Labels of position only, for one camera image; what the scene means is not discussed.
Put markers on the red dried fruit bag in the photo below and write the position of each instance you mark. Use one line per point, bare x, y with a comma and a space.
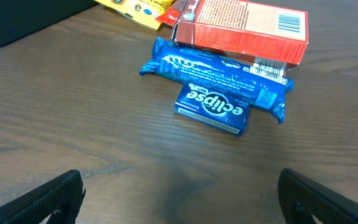
171, 15

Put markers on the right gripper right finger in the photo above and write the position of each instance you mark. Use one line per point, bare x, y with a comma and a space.
303, 200

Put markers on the yellow snack bag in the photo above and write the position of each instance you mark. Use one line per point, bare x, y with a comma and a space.
142, 12

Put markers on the blue eclipse mints pack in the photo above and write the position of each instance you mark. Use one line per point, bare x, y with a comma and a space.
213, 107

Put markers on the blue wrapped snack bar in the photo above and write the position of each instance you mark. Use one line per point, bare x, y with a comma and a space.
262, 89

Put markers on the brown white small carton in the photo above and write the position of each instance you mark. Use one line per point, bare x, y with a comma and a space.
272, 66

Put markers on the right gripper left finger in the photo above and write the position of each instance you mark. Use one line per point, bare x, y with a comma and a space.
59, 200

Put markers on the black gift box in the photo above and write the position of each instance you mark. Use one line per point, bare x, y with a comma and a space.
20, 18

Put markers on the orange red cardboard box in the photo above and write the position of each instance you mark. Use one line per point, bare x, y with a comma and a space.
244, 29

